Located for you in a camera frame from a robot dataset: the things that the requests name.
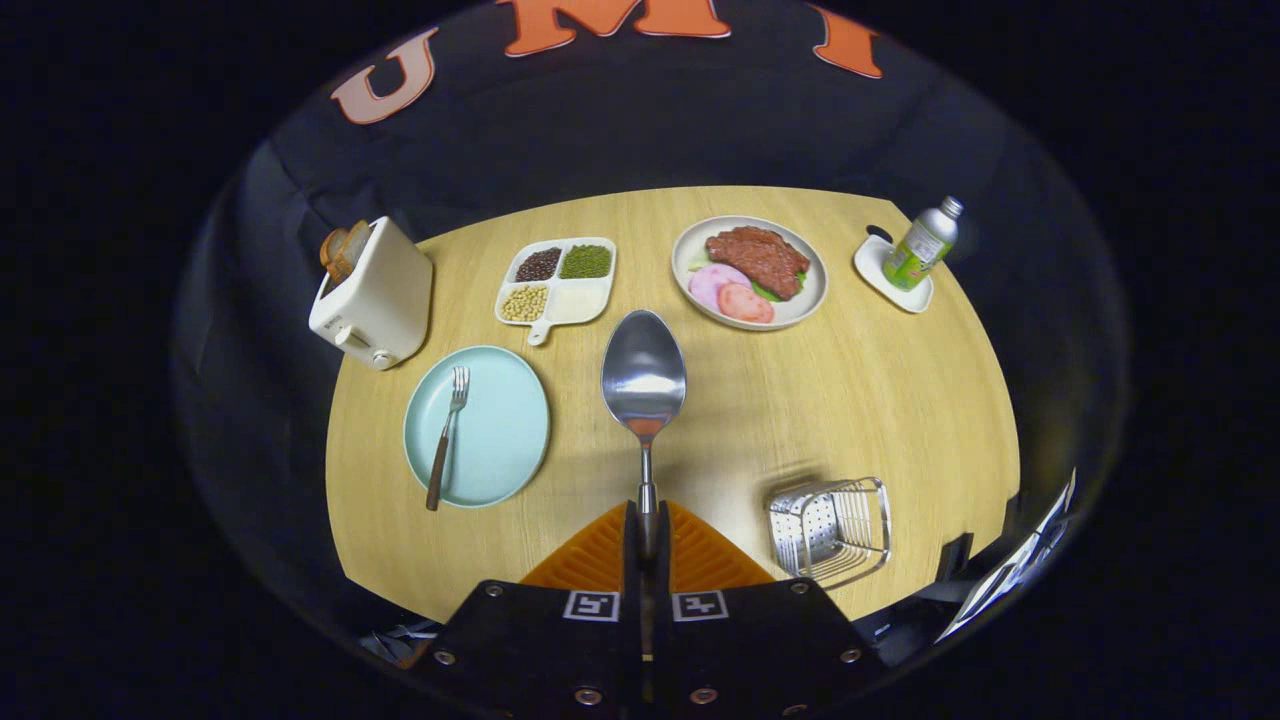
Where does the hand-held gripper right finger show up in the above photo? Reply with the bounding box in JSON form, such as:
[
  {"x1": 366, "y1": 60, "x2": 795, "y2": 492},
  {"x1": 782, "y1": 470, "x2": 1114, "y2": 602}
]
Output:
[{"x1": 655, "y1": 500, "x2": 886, "y2": 720}]

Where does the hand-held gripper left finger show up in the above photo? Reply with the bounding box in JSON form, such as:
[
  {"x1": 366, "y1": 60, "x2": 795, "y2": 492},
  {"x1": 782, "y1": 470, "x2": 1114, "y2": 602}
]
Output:
[{"x1": 405, "y1": 500, "x2": 641, "y2": 720}]

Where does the metal spoon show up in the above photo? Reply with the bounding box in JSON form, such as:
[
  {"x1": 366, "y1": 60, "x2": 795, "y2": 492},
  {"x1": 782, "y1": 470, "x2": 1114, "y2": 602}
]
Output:
[{"x1": 600, "y1": 309, "x2": 688, "y2": 561}]

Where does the metal cutlery basket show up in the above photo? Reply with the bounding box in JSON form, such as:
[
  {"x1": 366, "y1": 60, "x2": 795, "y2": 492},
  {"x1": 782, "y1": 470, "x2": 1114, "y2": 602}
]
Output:
[{"x1": 767, "y1": 476, "x2": 893, "y2": 591}]

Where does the teal round plate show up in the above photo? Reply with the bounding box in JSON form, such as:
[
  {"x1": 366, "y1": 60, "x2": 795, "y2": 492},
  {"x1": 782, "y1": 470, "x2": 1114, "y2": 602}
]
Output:
[{"x1": 403, "y1": 345, "x2": 552, "y2": 509}]

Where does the white printed sheet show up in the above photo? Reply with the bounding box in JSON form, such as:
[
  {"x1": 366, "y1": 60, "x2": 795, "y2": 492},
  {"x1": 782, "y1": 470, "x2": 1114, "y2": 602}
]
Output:
[{"x1": 935, "y1": 468, "x2": 1078, "y2": 643}]

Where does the red-rimmed sausage slice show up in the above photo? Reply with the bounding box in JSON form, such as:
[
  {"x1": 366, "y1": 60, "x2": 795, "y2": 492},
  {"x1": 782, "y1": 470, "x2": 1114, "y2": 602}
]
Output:
[{"x1": 716, "y1": 282, "x2": 776, "y2": 325}]

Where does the pile of yellow soybeans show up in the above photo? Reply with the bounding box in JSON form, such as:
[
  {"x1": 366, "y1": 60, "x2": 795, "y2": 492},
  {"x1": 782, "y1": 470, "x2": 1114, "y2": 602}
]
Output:
[{"x1": 499, "y1": 285, "x2": 549, "y2": 323}]

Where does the white divided dish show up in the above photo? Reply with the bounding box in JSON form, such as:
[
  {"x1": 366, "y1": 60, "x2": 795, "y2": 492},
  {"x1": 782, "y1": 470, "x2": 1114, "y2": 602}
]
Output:
[{"x1": 494, "y1": 237, "x2": 618, "y2": 347}]

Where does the pale pink ham slice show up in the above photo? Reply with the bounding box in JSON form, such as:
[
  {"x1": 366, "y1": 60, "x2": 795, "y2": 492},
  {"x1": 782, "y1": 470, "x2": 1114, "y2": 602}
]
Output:
[{"x1": 688, "y1": 263, "x2": 753, "y2": 313}]

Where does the pile of green beans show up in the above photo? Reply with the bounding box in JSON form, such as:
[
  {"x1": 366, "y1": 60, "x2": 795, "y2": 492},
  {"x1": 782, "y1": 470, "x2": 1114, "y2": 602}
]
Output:
[{"x1": 558, "y1": 244, "x2": 613, "y2": 280}]

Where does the white toaster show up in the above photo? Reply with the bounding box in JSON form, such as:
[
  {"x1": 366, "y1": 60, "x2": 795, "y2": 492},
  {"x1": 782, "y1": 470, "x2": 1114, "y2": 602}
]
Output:
[{"x1": 308, "y1": 216, "x2": 435, "y2": 372}]

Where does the brown steak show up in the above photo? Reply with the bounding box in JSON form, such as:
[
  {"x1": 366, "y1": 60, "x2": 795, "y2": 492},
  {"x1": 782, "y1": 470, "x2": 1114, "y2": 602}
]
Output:
[{"x1": 705, "y1": 226, "x2": 812, "y2": 301}]

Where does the beige round plate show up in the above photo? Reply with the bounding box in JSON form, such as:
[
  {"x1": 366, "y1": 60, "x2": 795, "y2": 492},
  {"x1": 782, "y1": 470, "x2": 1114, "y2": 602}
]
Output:
[{"x1": 671, "y1": 215, "x2": 829, "y2": 332}]

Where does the small white square dish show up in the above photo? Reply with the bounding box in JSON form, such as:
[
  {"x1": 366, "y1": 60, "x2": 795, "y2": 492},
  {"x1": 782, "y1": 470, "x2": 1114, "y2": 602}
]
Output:
[{"x1": 853, "y1": 234, "x2": 935, "y2": 315}]

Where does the silver green-label bottle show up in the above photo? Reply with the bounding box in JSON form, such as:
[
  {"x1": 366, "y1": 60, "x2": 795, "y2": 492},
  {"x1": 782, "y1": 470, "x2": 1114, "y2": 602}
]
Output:
[{"x1": 881, "y1": 196, "x2": 965, "y2": 293}]

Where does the black backdrop cloth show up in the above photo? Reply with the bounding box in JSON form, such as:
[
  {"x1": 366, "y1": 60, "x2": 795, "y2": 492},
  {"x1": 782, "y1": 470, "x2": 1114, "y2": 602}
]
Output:
[{"x1": 170, "y1": 0, "x2": 1131, "y2": 661}]

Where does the fork with brown handle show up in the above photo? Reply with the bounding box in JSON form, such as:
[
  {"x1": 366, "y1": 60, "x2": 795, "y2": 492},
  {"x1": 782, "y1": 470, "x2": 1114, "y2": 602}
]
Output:
[{"x1": 426, "y1": 366, "x2": 471, "y2": 512}]

